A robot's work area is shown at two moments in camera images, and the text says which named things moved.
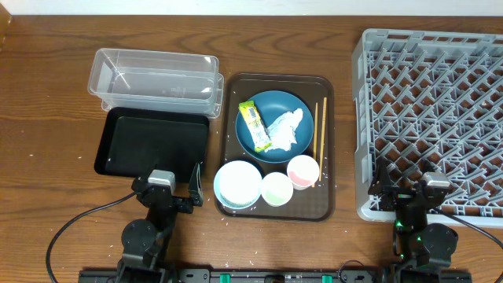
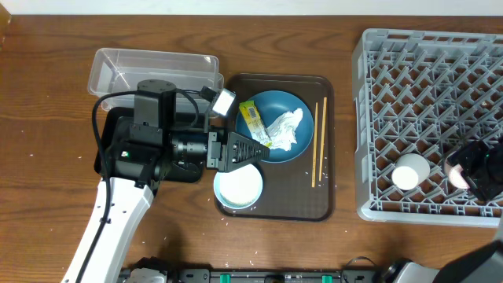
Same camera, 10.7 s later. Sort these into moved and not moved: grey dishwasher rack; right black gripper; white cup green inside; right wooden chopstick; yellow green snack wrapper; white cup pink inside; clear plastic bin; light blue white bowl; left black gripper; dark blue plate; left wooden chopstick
Moved: right black gripper; left black gripper; white cup pink inside; white cup green inside
Not moved: yellow green snack wrapper; light blue white bowl; left wooden chopstick; grey dishwasher rack; dark blue plate; right wooden chopstick; clear plastic bin
